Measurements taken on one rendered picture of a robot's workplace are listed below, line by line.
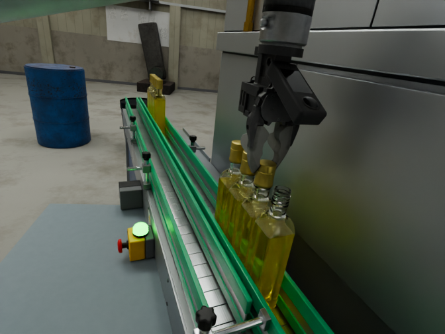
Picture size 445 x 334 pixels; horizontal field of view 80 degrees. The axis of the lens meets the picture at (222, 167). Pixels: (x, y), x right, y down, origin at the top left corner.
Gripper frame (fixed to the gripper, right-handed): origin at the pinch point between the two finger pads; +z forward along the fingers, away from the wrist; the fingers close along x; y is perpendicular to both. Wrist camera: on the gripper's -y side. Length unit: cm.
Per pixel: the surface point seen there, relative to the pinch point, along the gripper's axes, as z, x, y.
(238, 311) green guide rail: 24.5, 6.3, -8.8
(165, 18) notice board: -82, -161, 841
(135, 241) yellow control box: 33.0, 20.6, 25.7
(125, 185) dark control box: 32, 20, 57
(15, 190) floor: 115, 102, 221
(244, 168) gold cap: 2.5, 1.5, 5.1
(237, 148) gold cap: 0.3, 0.8, 10.3
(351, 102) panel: -12.9, -11.8, -4.1
